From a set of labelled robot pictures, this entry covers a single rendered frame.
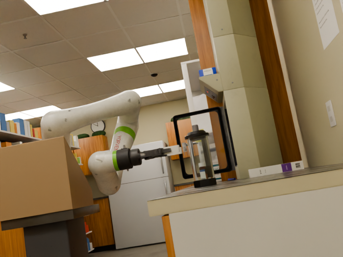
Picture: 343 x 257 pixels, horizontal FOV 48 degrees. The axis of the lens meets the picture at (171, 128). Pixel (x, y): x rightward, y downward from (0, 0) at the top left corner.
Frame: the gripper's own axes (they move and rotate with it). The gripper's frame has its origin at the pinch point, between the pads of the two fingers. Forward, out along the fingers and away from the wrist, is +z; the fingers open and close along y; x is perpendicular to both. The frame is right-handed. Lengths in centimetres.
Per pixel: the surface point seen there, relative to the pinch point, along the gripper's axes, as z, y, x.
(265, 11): 65, 70, -83
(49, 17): -107, 153, -152
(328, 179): 40, -71, 19
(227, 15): 37, 33, -70
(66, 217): -48, -13, 20
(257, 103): 44, 39, -20
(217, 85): 24, 33, -33
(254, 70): 46, 41, -39
